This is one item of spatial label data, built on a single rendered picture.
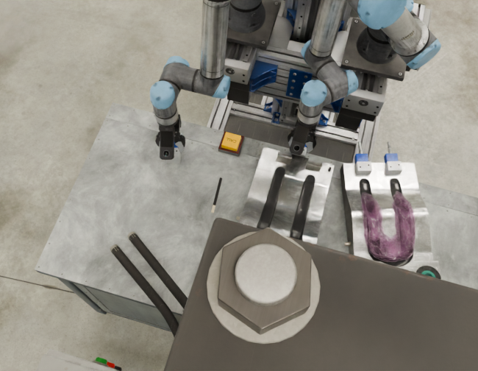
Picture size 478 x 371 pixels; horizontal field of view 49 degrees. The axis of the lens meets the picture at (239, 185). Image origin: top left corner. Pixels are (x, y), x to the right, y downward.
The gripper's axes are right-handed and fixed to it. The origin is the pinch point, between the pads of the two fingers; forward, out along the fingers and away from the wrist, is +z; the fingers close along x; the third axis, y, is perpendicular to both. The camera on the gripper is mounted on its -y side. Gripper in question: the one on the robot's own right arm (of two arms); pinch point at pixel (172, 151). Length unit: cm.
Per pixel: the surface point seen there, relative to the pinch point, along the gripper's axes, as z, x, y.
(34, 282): 85, 75, -28
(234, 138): 0.9, -22.3, 6.5
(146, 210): 4.6, 8.4, -21.3
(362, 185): 0, -68, -13
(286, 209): -3.9, -40.4, -23.8
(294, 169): -4.4, -43.6, -8.9
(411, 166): -1, -86, -5
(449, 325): -116, -44, -82
